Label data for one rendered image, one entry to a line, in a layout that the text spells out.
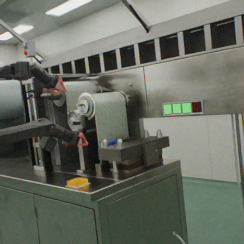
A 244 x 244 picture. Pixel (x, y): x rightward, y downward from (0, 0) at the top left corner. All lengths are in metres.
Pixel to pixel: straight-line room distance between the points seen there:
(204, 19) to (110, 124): 0.72
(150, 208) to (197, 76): 0.70
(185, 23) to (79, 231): 1.13
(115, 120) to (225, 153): 2.68
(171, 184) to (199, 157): 2.74
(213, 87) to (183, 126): 2.94
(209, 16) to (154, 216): 1.01
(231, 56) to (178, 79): 0.30
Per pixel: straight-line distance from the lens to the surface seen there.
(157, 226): 1.69
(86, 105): 1.66
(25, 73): 1.51
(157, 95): 1.77
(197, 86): 1.63
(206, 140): 4.35
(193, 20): 1.66
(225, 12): 1.59
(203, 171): 4.48
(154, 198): 1.63
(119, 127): 1.77
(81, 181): 1.44
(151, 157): 1.65
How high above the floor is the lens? 1.27
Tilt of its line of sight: 4 degrees down
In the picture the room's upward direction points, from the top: 6 degrees counter-clockwise
